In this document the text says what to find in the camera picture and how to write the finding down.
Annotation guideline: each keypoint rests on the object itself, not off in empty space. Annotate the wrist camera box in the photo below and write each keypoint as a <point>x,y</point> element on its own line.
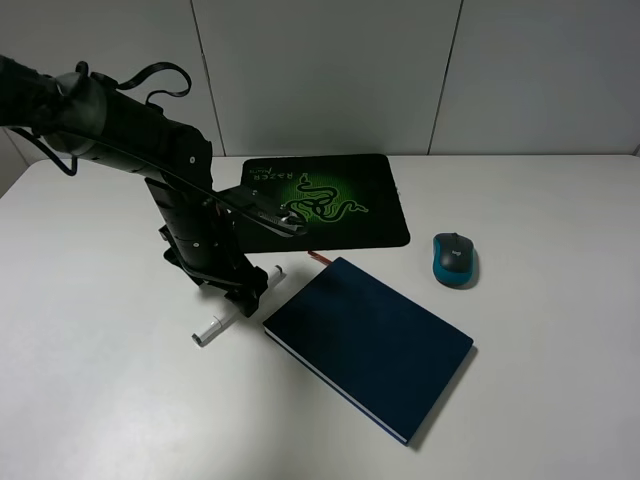
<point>261,210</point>

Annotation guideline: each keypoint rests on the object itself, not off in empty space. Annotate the red bookmark ribbon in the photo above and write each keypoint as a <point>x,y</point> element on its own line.
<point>319,258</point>

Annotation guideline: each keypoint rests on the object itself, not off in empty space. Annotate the white marker pen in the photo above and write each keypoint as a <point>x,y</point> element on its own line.
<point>220,324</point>

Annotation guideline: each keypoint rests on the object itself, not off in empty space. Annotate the black green Razer mouse pad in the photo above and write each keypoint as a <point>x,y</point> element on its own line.
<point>348,202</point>

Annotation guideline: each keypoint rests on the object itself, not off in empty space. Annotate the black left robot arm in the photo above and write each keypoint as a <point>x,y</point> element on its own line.
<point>84,115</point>

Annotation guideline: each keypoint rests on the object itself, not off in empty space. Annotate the teal and grey computer mouse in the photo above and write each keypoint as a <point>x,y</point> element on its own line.
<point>454,261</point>

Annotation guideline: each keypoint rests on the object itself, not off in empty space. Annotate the dark blue notebook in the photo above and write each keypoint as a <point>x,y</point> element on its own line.
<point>388,356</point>

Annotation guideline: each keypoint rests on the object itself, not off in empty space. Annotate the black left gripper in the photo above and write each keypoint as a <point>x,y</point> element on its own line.
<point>202,244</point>

